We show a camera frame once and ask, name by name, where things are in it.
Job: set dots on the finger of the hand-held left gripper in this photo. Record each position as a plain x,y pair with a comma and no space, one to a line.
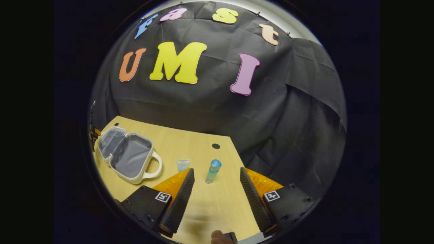
94,135

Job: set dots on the blue capped skin care bottle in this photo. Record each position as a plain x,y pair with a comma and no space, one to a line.
213,171

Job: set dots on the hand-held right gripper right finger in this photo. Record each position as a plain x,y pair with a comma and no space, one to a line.
256,203

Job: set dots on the clear blue skin care tube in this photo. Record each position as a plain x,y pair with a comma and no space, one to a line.
183,165

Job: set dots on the black backdrop cloth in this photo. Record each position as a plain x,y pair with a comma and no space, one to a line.
217,108

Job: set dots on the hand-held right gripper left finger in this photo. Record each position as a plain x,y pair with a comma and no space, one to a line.
179,203

